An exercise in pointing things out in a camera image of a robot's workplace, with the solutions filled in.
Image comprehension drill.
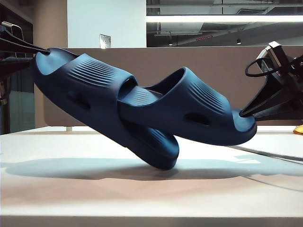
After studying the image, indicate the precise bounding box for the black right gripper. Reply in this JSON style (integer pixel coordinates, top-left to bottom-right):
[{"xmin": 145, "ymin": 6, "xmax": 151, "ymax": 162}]
[{"xmin": 239, "ymin": 55, "xmax": 303, "ymax": 122}]

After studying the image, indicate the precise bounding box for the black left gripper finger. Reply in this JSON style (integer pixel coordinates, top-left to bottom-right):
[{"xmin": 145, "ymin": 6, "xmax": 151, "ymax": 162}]
[
  {"xmin": 0, "ymin": 36, "xmax": 50, "ymax": 54},
  {"xmin": 0, "ymin": 56, "xmax": 36, "ymax": 71}
]

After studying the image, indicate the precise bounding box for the blue rubber slipper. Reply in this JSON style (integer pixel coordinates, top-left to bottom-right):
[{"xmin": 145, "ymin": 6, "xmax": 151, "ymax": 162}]
[
  {"xmin": 30, "ymin": 47, "xmax": 178, "ymax": 170},
  {"xmin": 117, "ymin": 67, "xmax": 258, "ymax": 146}
]

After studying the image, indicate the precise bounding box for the white ceiling light strip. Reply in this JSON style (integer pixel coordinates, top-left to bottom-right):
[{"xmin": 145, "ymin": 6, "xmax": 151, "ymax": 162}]
[{"xmin": 146, "ymin": 15, "xmax": 303, "ymax": 24}]

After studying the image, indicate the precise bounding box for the brown desk partition panel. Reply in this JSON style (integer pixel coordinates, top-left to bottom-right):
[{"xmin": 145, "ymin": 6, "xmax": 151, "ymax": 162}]
[{"xmin": 34, "ymin": 46, "xmax": 303, "ymax": 128}]

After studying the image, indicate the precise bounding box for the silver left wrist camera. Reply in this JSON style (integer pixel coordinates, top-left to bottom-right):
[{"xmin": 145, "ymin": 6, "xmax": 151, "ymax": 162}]
[{"xmin": 1, "ymin": 21, "xmax": 24, "ymax": 42}]

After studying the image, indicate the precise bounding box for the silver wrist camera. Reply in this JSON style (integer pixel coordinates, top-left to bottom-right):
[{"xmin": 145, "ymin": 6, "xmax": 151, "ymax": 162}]
[
  {"xmin": 257, "ymin": 41, "xmax": 293, "ymax": 71},
  {"xmin": 1, "ymin": 21, "xmax": 24, "ymax": 42}
]

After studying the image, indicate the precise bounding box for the black camera cable loop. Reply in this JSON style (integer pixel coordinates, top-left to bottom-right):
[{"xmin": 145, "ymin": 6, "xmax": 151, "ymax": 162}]
[{"xmin": 245, "ymin": 57, "xmax": 273, "ymax": 78}]

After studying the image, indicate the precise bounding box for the grey cable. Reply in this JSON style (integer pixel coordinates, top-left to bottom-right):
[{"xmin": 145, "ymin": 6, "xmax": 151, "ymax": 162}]
[{"xmin": 227, "ymin": 144, "xmax": 303, "ymax": 164}]

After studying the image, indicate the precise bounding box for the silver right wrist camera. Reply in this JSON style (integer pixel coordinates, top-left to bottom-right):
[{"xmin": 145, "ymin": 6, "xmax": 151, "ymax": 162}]
[{"xmin": 257, "ymin": 41, "xmax": 293, "ymax": 71}]

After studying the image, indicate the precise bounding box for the silver wall switch plate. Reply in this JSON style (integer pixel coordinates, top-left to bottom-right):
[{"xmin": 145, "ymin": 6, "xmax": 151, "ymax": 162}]
[{"xmin": 99, "ymin": 34, "xmax": 112, "ymax": 49}]

